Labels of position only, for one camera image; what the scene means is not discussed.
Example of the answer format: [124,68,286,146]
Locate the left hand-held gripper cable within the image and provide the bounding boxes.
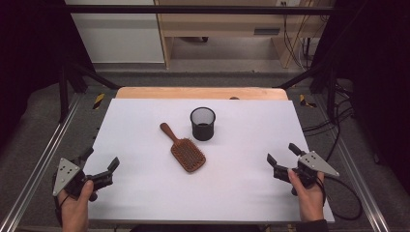
[52,173,72,226]

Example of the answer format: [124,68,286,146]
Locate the white cabinet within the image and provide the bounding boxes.
[64,0,165,64]

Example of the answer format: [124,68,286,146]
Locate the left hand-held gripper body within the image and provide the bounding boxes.
[52,157,115,203]

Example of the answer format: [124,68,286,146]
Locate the black looping floor cable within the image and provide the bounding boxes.
[323,127,364,222]

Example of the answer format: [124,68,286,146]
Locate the aluminium floor rail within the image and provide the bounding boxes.
[0,93,83,232]
[313,96,392,232]

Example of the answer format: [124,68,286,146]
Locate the hanging desk cables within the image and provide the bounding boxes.
[281,1,311,72]

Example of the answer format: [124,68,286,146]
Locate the light wooden desk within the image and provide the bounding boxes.
[156,0,334,70]

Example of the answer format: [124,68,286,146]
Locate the black mesh cup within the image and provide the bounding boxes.
[190,106,217,142]

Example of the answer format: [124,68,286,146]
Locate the right hand-held gripper cable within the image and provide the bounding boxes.
[316,176,327,207]

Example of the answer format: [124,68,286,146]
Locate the black curtain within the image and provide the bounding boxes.
[311,0,410,194]
[0,0,96,148]

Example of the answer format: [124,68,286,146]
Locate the person's black right sleeve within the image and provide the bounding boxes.
[295,218,329,232]

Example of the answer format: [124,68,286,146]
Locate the brown wooden hairbrush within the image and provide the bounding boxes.
[159,122,207,174]

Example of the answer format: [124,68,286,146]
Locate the white table board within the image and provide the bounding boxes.
[84,98,336,224]

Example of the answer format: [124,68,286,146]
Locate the person's left hand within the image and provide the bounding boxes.
[57,180,95,232]

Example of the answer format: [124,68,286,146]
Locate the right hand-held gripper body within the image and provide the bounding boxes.
[273,150,340,189]

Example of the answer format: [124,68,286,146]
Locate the black frame strut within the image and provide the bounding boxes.
[58,61,121,124]
[276,62,338,122]

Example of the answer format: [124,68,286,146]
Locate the person's right hand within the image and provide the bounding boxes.
[287,169,326,223]

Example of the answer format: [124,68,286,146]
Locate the yellow black tape piece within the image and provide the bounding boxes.
[92,92,106,111]
[298,94,318,109]

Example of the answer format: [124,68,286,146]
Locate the light wooden table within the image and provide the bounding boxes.
[115,86,289,102]

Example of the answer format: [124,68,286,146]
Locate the hand-held gripper cable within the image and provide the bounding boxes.
[52,173,72,226]
[316,176,327,207]

